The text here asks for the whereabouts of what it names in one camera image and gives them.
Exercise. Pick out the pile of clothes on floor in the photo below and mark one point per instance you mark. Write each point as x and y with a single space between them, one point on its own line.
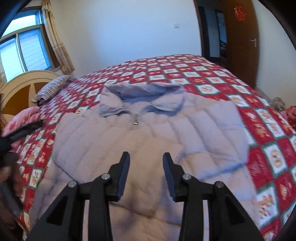
289 114

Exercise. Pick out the brown wooden door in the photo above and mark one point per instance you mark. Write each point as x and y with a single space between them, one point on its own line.
242 57

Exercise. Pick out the red cartoon patchwork bedspread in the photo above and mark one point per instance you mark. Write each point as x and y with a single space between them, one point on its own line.
271 138

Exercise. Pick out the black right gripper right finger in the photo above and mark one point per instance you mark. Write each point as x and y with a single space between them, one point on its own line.
228 220

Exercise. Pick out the striped pillow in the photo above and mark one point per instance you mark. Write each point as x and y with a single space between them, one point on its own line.
51 89

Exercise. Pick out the beige quilted down jacket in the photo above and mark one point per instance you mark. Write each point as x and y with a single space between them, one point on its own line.
206 137

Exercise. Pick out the silver door handle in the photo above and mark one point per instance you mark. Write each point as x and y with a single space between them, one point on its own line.
254 41

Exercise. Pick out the pink folded quilt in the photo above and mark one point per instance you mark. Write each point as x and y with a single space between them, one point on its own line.
22 124

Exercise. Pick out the beige curtain right of window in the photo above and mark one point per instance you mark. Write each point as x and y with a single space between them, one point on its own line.
57 45

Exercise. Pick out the red double happiness sticker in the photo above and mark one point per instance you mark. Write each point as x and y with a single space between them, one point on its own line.
239 13

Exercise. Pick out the cream and wood headboard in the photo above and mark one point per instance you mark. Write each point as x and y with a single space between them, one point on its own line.
18 93

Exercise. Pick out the window with blue glass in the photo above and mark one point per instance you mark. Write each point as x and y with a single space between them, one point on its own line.
24 46

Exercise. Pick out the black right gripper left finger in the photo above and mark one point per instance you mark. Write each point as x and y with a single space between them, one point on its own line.
63 220

